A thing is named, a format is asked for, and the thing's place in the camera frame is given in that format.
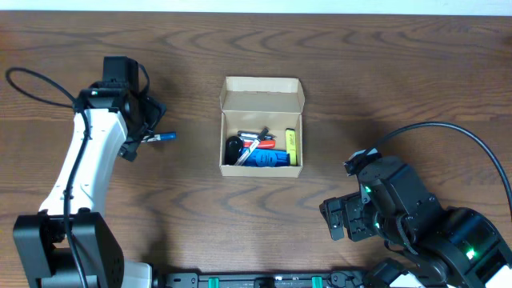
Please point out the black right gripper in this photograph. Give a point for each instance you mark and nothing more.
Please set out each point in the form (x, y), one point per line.
(344, 216)

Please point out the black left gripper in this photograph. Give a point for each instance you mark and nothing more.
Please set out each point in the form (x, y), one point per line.
(140, 130)

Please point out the black correction tape dispenser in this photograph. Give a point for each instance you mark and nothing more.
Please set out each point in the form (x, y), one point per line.
(233, 150)

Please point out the cardboard box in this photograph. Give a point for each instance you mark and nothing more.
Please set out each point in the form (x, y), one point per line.
(250, 104)

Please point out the yellow highlighter pen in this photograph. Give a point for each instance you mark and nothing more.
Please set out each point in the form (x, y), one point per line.
(291, 146)

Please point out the red handled pliers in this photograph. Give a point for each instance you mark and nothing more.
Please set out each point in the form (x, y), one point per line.
(248, 137)

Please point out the black capped white marker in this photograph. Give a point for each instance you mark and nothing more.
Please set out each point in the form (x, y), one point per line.
(241, 160)

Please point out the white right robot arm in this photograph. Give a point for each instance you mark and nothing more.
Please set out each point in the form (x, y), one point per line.
(457, 247)

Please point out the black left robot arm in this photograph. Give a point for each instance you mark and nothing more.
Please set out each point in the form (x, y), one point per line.
(67, 243)

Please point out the blue capped white marker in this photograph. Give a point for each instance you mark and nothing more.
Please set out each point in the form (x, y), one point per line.
(160, 137)

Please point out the blue plastic tool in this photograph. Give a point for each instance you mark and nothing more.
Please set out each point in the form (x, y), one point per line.
(268, 158)

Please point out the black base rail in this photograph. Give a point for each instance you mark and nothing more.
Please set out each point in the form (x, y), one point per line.
(260, 281)

